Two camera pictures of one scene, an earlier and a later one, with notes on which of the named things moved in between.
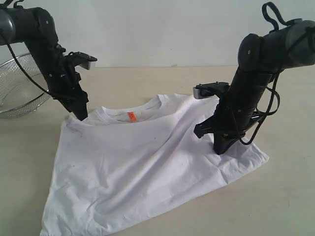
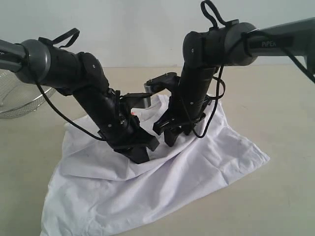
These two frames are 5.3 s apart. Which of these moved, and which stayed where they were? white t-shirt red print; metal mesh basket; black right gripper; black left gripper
Moved: black left gripper; black right gripper
Stayed: white t-shirt red print; metal mesh basket
